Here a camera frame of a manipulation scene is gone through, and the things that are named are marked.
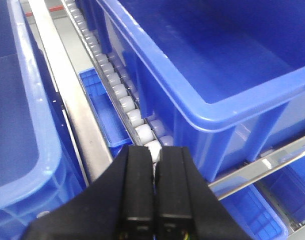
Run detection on large blue crate centre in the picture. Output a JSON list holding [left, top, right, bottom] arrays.
[[76, 0, 305, 182]]

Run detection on large blue crate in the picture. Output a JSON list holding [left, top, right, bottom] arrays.
[[76, 0, 305, 182], [0, 0, 85, 240]]

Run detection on blue bin lower left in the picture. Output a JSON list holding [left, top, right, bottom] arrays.
[[78, 68, 133, 158]]

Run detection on white roller conveyor track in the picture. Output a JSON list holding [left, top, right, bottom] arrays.
[[62, 0, 173, 167]]

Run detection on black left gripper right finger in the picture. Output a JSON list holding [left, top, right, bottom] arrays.
[[155, 146, 251, 240]]

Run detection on blue bin lower middle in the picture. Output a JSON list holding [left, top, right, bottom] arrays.
[[221, 163, 305, 240]]

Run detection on large blue crate left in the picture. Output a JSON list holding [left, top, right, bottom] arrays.
[[0, 0, 85, 240]]

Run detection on blue bin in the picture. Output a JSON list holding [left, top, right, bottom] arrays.
[[221, 163, 305, 240], [78, 68, 133, 158]]

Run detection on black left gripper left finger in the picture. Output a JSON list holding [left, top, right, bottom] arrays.
[[22, 146, 153, 240]]

